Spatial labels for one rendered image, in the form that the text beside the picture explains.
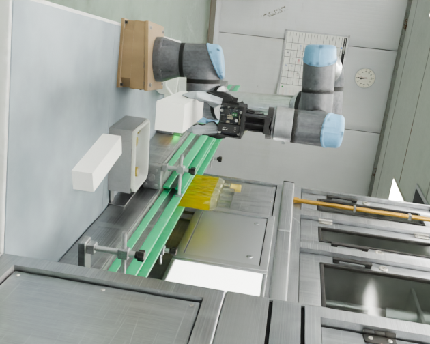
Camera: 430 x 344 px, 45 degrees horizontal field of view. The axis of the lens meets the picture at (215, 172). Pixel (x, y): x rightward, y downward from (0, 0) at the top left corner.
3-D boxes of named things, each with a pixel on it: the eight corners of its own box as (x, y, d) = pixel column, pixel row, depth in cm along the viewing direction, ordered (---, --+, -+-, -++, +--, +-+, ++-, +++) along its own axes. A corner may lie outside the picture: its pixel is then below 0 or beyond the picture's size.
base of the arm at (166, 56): (152, 34, 171) (182, 35, 170) (162, 39, 186) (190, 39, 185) (151, 80, 174) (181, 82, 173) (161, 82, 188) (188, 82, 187)
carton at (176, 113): (156, 100, 109) (184, 104, 108) (181, 91, 132) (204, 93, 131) (154, 130, 110) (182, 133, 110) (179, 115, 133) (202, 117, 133)
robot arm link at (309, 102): (332, 91, 128) (336, 94, 117) (329, 137, 130) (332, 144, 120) (299, 90, 129) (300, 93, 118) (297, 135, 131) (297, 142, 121)
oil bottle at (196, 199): (162, 204, 205) (216, 212, 202) (163, 190, 203) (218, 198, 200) (166, 198, 210) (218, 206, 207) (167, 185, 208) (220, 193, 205)
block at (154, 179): (141, 188, 195) (160, 190, 194) (142, 164, 192) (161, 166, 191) (144, 184, 198) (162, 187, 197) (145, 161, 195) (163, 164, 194)
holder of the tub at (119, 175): (107, 205, 179) (129, 208, 178) (108, 127, 169) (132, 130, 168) (123, 186, 194) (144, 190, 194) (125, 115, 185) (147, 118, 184)
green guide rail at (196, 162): (162, 188, 199) (183, 191, 198) (162, 185, 198) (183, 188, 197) (227, 96, 361) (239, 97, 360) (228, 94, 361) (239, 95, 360)
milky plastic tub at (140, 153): (108, 191, 176) (133, 194, 175) (110, 127, 169) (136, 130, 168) (125, 173, 193) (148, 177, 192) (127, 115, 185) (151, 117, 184)
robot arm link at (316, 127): (338, 146, 120) (340, 153, 111) (290, 140, 121) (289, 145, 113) (343, 112, 118) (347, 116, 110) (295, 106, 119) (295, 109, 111)
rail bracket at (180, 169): (160, 195, 195) (192, 200, 193) (162, 152, 189) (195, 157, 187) (162, 192, 198) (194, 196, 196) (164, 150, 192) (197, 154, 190)
